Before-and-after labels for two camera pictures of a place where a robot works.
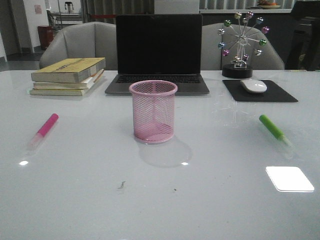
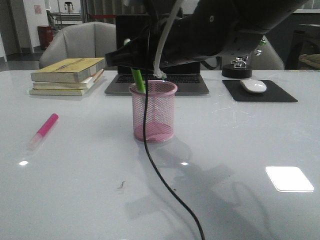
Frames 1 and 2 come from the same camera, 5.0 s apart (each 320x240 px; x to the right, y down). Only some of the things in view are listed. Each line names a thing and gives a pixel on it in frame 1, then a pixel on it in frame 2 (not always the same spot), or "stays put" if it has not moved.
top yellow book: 68,70 stays put
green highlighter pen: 279,134 -> 139,79
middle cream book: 83,84 stays put
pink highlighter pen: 42,132 stays put
